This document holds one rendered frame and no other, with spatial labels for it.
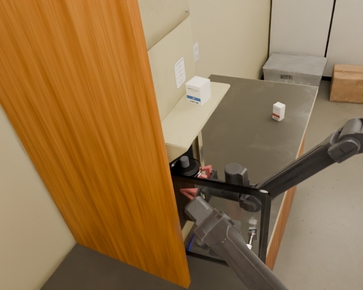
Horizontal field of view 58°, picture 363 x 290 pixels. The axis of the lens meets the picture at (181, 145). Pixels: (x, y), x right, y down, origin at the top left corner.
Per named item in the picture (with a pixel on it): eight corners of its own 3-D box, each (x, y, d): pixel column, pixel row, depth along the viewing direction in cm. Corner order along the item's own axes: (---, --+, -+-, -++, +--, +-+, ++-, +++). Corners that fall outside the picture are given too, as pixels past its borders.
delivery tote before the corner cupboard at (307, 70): (260, 94, 371) (261, 67, 350) (270, 77, 399) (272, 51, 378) (316, 103, 346) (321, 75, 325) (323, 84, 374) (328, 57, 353)
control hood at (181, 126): (152, 167, 90) (146, 139, 84) (199, 105, 112) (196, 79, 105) (190, 178, 85) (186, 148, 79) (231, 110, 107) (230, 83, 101)
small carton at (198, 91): (187, 102, 95) (185, 83, 92) (197, 93, 98) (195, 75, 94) (201, 106, 93) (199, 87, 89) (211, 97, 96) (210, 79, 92)
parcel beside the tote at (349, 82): (328, 101, 346) (333, 77, 328) (328, 86, 369) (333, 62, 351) (372, 105, 333) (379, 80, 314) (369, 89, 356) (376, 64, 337)
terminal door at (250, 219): (178, 250, 117) (161, 170, 92) (264, 274, 107) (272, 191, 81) (177, 252, 116) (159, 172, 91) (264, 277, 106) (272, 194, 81)
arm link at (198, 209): (203, 250, 69) (231, 220, 69) (167, 211, 74) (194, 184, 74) (214, 253, 79) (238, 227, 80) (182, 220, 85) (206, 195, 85)
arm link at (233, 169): (255, 213, 102) (265, 195, 108) (254, 185, 96) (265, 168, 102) (220, 201, 109) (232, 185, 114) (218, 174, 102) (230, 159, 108)
